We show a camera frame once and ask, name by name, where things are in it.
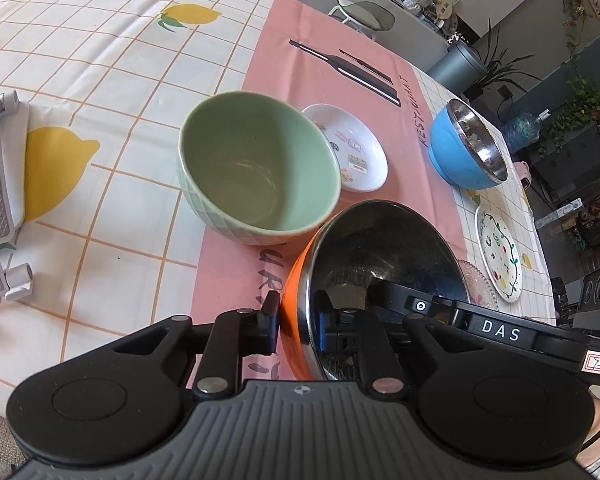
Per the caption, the white painted plate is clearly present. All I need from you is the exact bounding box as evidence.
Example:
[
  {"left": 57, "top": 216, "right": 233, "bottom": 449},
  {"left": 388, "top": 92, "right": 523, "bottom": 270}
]
[{"left": 474, "top": 205, "right": 523, "bottom": 303}]

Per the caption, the hanging vine plant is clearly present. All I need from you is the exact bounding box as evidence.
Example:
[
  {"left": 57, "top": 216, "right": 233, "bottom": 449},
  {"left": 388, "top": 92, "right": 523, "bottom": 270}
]
[{"left": 560, "top": 0, "right": 593, "bottom": 61}]

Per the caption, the small white sticker plate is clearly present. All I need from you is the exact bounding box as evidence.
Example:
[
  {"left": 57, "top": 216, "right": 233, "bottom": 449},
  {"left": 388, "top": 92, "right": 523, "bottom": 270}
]
[{"left": 301, "top": 103, "right": 388, "bottom": 193}]

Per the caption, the orange steel bowl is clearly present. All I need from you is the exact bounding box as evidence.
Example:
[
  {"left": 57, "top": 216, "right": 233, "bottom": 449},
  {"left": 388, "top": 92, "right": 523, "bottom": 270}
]
[{"left": 280, "top": 200, "right": 472, "bottom": 381}]

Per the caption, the grey chair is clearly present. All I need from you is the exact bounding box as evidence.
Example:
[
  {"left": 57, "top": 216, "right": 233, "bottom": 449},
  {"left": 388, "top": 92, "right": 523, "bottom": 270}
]
[{"left": 328, "top": 0, "right": 396, "bottom": 41}]

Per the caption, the blue steel bowl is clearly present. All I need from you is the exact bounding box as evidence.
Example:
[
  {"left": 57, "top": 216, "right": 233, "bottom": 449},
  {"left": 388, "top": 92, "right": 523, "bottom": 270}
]
[{"left": 427, "top": 98, "right": 509, "bottom": 190}]

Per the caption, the pink placemat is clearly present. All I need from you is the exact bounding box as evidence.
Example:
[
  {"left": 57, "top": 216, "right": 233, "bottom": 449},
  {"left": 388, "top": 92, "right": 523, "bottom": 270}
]
[{"left": 187, "top": 0, "right": 501, "bottom": 386}]

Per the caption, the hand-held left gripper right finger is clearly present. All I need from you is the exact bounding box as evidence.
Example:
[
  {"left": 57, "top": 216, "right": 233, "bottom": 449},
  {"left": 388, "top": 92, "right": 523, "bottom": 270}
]
[{"left": 313, "top": 290, "right": 477, "bottom": 396}]

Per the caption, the clear glass plate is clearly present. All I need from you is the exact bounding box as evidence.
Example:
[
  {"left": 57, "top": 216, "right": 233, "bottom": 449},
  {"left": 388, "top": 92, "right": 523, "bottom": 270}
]
[{"left": 455, "top": 259, "right": 501, "bottom": 311}]

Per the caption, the green ceramic bowl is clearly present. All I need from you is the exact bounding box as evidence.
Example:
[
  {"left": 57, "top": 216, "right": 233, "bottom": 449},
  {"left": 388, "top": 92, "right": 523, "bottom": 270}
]
[{"left": 176, "top": 91, "right": 342, "bottom": 247}]

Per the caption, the grey trash can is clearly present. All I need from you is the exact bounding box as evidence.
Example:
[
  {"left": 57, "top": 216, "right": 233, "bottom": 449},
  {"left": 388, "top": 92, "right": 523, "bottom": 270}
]
[{"left": 427, "top": 40, "right": 488, "bottom": 96}]

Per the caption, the potted leafy plant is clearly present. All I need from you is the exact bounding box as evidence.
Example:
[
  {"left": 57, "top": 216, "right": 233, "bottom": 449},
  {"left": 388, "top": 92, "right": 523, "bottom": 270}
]
[{"left": 480, "top": 20, "right": 543, "bottom": 98}]

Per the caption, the trailing ivy plant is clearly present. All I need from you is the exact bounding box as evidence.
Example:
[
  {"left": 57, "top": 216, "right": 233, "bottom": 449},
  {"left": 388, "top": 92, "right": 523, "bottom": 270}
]
[{"left": 537, "top": 75, "right": 600, "bottom": 158}]

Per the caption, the blue water jug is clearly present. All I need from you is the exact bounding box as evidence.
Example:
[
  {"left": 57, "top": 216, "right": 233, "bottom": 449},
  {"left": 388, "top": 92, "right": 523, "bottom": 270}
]
[{"left": 502, "top": 110, "right": 551, "bottom": 153}]

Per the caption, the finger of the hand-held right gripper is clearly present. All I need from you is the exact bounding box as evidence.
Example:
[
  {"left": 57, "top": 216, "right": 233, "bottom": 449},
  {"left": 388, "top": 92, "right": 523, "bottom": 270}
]
[{"left": 367, "top": 280, "right": 458, "bottom": 328}]

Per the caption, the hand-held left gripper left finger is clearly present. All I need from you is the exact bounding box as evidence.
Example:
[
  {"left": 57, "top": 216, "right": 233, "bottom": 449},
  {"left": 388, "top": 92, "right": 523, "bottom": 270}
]
[{"left": 111, "top": 293, "right": 283, "bottom": 397}]

